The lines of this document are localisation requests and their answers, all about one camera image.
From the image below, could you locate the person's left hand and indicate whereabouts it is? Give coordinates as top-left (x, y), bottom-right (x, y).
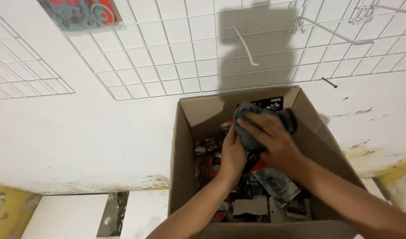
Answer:
top-left (219, 126), bottom-right (249, 183)

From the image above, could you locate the person's right hand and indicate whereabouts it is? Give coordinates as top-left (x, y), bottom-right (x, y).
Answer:
top-left (236, 112), bottom-right (307, 180)

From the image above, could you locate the grey cloth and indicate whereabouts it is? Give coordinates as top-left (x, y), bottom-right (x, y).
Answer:
top-left (232, 102), bottom-right (298, 154)

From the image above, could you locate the black carded packet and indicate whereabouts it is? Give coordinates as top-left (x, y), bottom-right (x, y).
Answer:
top-left (236, 96), bottom-right (284, 175)

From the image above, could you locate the brown cardboard box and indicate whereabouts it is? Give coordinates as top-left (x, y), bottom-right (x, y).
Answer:
top-left (167, 86), bottom-right (368, 239)

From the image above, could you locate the heap of packaged parts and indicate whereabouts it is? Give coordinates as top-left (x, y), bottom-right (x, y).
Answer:
top-left (194, 121), bottom-right (312, 224)

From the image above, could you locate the clear gasket set packet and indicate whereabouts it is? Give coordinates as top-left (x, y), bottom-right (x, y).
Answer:
top-left (37, 0), bottom-right (127, 37)

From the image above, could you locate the short white wire hook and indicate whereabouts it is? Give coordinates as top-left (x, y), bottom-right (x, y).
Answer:
top-left (222, 26), bottom-right (260, 67)

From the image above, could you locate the dark wall nail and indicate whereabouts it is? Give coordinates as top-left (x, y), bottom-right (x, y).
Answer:
top-left (321, 77), bottom-right (338, 89)

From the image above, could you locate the large white wire grid panel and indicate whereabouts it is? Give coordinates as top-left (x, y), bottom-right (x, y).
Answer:
top-left (65, 0), bottom-right (406, 101)

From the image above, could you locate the long white wire hook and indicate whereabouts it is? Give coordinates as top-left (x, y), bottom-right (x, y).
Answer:
top-left (289, 15), bottom-right (375, 46)
top-left (349, 4), bottom-right (406, 24)

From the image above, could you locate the small white wire grid panel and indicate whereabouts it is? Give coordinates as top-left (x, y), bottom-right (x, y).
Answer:
top-left (0, 7), bottom-right (76, 101)

